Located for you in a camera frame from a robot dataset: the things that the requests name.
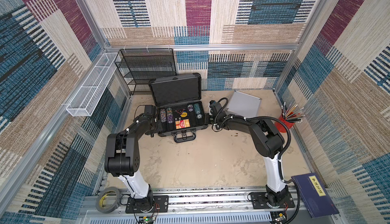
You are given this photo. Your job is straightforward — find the silver aluminium poker case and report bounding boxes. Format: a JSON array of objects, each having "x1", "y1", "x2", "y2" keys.
[{"x1": 226, "y1": 90, "x2": 262, "y2": 118}]

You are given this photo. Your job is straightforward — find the dark grey poker case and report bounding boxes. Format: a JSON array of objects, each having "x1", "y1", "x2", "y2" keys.
[{"x1": 149, "y1": 73, "x2": 209, "y2": 143}]

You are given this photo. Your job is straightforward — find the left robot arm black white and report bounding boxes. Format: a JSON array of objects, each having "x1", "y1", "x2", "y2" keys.
[{"x1": 104, "y1": 105, "x2": 157, "y2": 208}]

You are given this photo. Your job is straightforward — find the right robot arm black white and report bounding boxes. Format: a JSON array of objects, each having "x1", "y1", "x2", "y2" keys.
[{"x1": 209, "y1": 98, "x2": 291, "y2": 207}]

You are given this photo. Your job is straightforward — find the blue orange chip stack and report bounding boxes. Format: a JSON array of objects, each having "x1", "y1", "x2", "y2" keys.
[{"x1": 159, "y1": 108, "x2": 167, "y2": 123}]

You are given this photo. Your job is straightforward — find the purple mixed chip stack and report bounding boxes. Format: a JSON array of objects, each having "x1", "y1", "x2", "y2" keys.
[{"x1": 166, "y1": 108, "x2": 174, "y2": 124}]

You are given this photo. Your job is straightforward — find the teal chip stack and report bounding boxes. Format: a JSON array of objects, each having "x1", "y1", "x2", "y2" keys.
[{"x1": 194, "y1": 103, "x2": 202, "y2": 115}]

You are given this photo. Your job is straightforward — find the small purple chip stack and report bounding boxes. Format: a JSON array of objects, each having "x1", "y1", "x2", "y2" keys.
[{"x1": 187, "y1": 104, "x2": 194, "y2": 112}]

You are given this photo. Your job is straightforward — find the texas holdem card deck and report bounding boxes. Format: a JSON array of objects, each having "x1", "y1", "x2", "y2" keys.
[{"x1": 175, "y1": 119, "x2": 191, "y2": 129}]

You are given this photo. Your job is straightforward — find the black mesh shelf rack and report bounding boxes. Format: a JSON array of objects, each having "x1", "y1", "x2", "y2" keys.
[{"x1": 115, "y1": 48, "x2": 177, "y2": 96}]

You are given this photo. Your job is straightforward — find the red pencil cup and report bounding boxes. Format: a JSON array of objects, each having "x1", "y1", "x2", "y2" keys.
[{"x1": 275, "y1": 114, "x2": 295, "y2": 133}]

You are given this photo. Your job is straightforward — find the bundle of coloured pencils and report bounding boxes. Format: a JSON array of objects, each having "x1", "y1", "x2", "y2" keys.
[{"x1": 281, "y1": 103, "x2": 305, "y2": 123}]

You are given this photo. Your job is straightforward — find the grey tape roll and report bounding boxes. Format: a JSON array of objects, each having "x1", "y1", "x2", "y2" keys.
[{"x1": 95, "y1": 187, "x2": 121, "y2": 214}]

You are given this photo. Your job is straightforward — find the dark blue book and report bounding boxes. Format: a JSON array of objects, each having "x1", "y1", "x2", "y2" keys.
[{"x1": 291, "y1": 173, "x2": 339, "y2": 219}]

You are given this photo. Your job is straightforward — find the white mesh wall basket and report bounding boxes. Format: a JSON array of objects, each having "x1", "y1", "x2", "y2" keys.
[{"x1": 66, "y1": 53, "x2": 117, "y2": 117}]

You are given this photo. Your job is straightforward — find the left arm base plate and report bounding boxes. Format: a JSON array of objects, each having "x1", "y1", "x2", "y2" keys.
[{"x1": 125, "y1": 195, "x2": 169, "y2": 214}]

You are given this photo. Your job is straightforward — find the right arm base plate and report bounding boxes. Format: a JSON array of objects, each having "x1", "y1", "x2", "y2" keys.
[{"x1": 247, "y1": 191, "x2": 296, "y2": 209}]

